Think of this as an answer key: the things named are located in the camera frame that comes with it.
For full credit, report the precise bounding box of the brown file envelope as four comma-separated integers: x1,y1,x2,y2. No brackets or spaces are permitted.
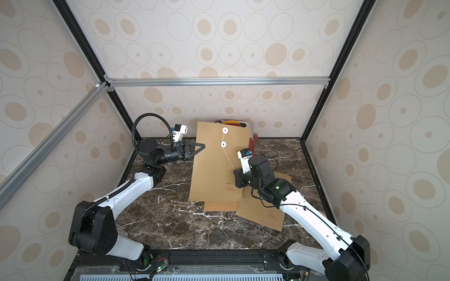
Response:
236,184,285,232
189,122,251,202
204,201,239,212

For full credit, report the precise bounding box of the black corrugated cable hose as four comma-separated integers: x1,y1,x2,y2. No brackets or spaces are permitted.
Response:
131,113,175,150

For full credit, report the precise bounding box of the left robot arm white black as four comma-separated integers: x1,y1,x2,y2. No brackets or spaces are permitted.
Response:
68,138,206,270

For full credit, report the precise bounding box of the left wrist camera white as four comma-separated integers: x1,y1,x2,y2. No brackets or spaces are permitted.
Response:
172,124,188,143

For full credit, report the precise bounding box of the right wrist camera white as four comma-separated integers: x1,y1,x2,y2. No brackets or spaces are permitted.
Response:
237,148,253,174

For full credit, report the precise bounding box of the horizontal aluminium rail back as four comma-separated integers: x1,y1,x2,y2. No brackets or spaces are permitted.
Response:
107,76,330,87

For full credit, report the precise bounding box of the white envelope string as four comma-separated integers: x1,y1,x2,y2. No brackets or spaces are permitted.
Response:
220,128,237,173

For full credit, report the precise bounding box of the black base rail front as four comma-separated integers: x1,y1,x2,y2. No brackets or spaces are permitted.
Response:
65,249,329,281

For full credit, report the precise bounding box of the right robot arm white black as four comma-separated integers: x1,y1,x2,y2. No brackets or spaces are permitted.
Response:
233,149,370,281

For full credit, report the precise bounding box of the diagonal aluminium rail left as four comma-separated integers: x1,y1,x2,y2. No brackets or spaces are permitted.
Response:
1,81,108,208

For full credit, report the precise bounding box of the red toaster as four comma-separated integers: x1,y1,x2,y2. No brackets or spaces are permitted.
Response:
214,119,259,152

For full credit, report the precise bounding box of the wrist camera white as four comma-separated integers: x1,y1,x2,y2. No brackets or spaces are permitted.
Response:
172,124,188,143
237,148,253,174

